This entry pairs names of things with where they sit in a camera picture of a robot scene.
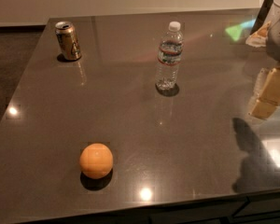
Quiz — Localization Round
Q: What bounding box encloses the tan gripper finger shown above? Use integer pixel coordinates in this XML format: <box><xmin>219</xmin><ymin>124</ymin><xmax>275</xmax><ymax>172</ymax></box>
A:
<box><xmin>259</xmin><ymin>68</ymin><xmax>280</xmax><ymax>105</ymax></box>
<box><xmin>248</xmin><ymin>98</ymin><xmax>277</xmax><ymax>119</ymax></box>

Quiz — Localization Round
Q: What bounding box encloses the clear plastic water bottle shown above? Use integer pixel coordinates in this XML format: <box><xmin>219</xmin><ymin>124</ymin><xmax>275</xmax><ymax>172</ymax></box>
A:
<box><xmin>155</xmin><ymin>21</ymin><xmax>184</xmax><ymax>92</ymax></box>

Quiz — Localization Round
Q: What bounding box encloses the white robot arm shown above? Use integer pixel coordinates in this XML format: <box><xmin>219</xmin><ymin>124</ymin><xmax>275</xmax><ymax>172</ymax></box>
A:
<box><xmin>246</xmin><ymin>0</ymin><xmax>280</xmax><ymax>119</ymax></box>

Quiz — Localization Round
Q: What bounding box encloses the orange fruit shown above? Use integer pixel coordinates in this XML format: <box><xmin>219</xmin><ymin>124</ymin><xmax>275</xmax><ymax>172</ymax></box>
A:
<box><xmin>79</xmin><ymin>143</ymin><xmax>113</xmax><ymax>179</ymax></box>

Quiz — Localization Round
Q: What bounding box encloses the gold soda can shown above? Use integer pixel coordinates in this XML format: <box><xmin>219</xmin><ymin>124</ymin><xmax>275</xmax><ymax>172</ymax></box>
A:
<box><xmin>55</xmin><ymin>21</ymin><xmax>81</xmax><ymax>61</ymax></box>

